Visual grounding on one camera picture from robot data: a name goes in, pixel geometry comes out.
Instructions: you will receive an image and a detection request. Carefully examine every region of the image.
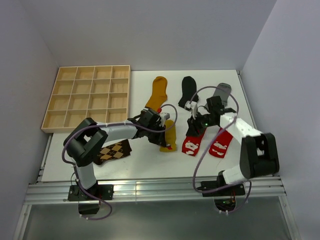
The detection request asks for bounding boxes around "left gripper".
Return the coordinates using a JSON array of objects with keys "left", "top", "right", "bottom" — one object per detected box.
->
[{"left": 145, "top": 123, "right": 166, "bottom": 147}]

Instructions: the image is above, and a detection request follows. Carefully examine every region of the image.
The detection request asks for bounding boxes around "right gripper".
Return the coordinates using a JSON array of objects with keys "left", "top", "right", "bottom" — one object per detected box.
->
[{"left": 185, "top": 110, "right": 216, "bottom": 138}]

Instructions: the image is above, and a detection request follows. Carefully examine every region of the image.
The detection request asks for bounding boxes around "red santa sock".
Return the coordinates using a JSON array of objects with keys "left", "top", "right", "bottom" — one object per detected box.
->
[
  {"left": 208, "top": 130, "right": 233, "bottom": 159},
  {"left": 181, "top": 130, "right": 206, "bottom": 157}
]

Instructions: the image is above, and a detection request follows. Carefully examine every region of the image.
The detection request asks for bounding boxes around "yellow bear sock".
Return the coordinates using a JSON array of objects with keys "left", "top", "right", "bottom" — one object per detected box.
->
[{"left": 159, "top": 119, "right": 177, "bottom": 153}]

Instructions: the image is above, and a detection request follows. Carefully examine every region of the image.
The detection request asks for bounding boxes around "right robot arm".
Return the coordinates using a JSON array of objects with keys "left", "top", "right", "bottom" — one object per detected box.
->
[{"left": 184, "top": 96, "right": 280, "bottom": 195}]

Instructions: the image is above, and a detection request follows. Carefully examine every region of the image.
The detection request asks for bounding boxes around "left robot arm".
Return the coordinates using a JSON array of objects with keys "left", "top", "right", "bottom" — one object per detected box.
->
[{"left": 61, "top": 108, "right": 170, "bottom": 200}]

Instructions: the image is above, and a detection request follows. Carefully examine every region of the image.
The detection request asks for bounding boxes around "mustard striped-cuff sock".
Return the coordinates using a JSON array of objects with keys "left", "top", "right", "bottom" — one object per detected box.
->
[{"left": 144, "top": 76, "right": 168, "bottom": 111}]

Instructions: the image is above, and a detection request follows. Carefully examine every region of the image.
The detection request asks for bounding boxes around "brown argyle sock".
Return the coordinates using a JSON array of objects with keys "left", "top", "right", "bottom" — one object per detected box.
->
[{"left": 93, "top": 139, "right": 132, "bottom": 166}]

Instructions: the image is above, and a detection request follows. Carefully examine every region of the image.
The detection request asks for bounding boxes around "grey sock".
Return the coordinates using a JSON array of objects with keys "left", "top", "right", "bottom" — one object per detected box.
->
[{"left": 213, "top": 82, "right": 232, "bottom": 107}]

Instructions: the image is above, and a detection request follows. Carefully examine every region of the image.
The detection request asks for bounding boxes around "black sock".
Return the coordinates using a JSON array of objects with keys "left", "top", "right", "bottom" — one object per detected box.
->
[{"left": 178, "top": 76, "right": 199, "bottom": 109}]

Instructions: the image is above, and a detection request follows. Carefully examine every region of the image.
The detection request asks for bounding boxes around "wooden compartment tray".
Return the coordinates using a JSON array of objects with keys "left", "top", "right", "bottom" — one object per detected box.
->
[{"left": 41, "top": 65, "right": 131, "bottom": 134}]

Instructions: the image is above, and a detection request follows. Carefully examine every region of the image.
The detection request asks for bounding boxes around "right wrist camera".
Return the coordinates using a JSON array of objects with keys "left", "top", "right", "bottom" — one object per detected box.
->
[{"left": 184, "top": 100, "right": 198, "bottom": 112}]

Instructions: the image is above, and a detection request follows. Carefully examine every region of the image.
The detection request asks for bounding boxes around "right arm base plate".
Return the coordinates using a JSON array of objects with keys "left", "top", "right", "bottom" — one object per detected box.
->
[{"left": 197, "top": 180, "right": 246, "bottom": 197}]

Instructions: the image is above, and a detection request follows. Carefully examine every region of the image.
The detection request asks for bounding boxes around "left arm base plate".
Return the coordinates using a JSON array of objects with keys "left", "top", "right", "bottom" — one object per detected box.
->
[{"left": 67, "top": 184, "right": 114, "bottom": 202}]

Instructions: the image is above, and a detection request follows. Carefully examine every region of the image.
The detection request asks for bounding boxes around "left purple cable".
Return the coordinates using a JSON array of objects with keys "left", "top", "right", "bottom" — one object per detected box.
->
[{"left": 60, "top": 103, "right": 179, "bottom": 222}]

